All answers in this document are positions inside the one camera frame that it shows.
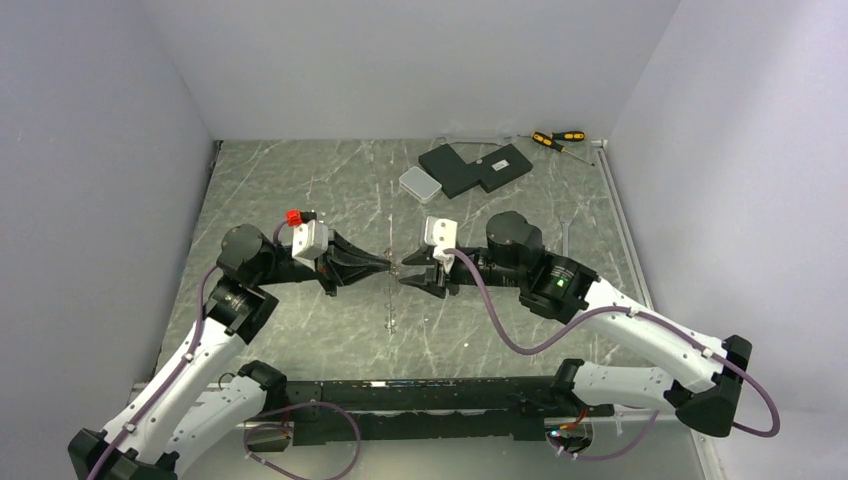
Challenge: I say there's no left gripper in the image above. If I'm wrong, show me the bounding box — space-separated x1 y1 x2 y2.
254 228 390 296

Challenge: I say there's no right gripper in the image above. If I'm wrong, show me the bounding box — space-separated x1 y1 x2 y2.
399 246 524 298

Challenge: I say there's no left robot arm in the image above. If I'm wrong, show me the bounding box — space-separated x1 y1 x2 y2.
68 219 391 479

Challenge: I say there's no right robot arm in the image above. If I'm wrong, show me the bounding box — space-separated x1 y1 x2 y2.
401 211 752 437

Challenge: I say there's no white rectangular box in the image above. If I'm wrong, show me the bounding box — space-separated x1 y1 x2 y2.
399 166 442 204

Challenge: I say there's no black rectangular box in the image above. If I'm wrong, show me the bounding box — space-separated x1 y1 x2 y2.
475 144 533 193

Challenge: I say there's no silver wrench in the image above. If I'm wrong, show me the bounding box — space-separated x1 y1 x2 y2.
559 214 572 256

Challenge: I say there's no yellow black screwdriver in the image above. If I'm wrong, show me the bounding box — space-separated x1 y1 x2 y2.
532 139 594 166
522 131 586 143

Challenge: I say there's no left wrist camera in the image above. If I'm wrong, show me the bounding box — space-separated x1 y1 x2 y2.
285 210 330 268

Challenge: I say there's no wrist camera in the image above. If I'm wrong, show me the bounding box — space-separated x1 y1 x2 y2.
285 210 330 268
423 216 458 267

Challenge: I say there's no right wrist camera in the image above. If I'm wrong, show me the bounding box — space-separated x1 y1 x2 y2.
423 216 458 267

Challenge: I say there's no black base frame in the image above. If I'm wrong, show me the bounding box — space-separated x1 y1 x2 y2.
228 360 614 446

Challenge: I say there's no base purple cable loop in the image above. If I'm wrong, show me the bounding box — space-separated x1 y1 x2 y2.
242 402 362 480

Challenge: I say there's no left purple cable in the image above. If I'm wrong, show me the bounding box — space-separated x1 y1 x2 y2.
86 264 223 480

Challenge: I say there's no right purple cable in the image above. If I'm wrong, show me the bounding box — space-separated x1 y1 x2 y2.
443 248 782 439

